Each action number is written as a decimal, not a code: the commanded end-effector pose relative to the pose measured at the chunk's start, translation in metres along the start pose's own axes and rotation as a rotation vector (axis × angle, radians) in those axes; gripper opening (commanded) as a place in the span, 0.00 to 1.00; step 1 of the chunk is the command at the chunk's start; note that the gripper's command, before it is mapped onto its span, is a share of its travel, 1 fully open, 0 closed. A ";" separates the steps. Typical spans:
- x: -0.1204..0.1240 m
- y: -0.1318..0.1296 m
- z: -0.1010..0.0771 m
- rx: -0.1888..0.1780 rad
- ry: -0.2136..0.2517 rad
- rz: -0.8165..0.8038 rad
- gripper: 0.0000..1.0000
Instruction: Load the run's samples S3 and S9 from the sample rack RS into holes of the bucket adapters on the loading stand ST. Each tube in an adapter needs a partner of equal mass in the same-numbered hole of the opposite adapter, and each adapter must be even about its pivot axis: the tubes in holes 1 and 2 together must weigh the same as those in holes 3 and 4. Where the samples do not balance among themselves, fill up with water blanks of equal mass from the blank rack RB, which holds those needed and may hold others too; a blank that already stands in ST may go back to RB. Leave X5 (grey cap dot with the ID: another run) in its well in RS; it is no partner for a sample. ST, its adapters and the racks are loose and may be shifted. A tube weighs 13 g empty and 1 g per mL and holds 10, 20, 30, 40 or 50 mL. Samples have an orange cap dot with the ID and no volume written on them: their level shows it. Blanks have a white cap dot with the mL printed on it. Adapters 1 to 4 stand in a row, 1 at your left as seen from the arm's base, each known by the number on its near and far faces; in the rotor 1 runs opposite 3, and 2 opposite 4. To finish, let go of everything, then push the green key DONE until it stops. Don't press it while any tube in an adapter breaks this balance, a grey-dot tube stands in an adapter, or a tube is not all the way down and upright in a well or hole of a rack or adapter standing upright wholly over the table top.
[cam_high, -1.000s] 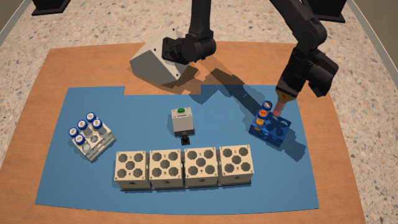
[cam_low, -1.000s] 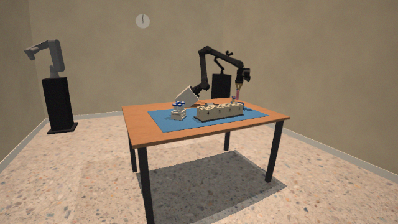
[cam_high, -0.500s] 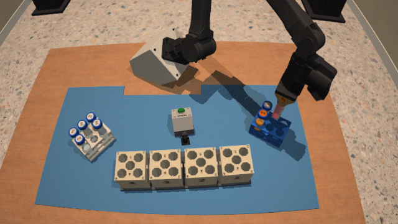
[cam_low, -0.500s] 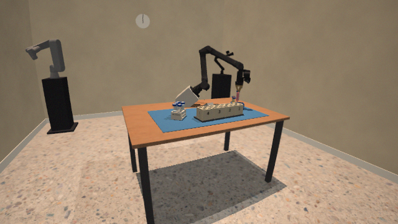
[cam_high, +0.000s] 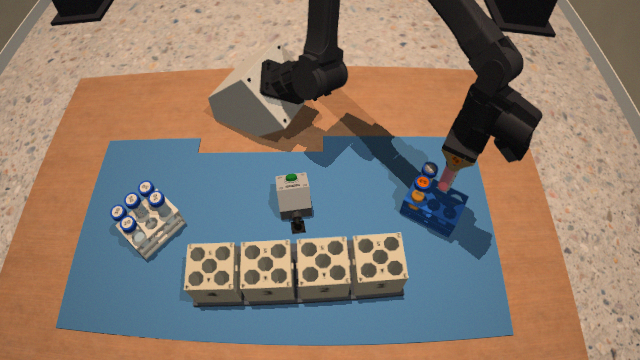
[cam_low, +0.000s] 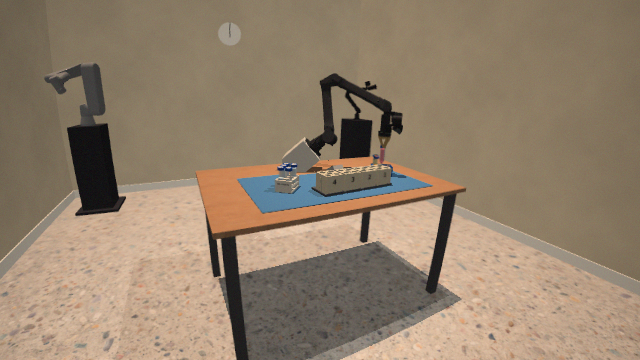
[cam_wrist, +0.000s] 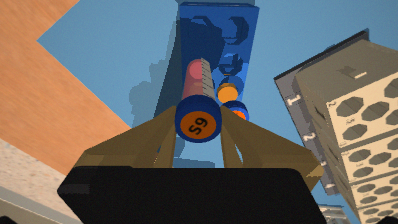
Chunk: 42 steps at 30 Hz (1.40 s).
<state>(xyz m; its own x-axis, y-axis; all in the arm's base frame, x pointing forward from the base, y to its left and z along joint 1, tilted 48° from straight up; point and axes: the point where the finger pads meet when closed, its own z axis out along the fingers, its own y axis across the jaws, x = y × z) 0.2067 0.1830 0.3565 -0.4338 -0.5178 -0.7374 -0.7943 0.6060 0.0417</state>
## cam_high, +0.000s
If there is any blue tube rack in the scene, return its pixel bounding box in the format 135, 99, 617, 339
399, 179, 469, 238

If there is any blue flat mat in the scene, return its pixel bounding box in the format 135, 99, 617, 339
56, 136, 514, 346

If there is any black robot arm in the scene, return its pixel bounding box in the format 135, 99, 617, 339
260, 0, 542, 163

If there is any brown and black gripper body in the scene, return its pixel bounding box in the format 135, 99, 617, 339
442, 109, 490, 163

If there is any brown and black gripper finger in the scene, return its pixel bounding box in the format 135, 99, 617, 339
442, 148, 476, 172

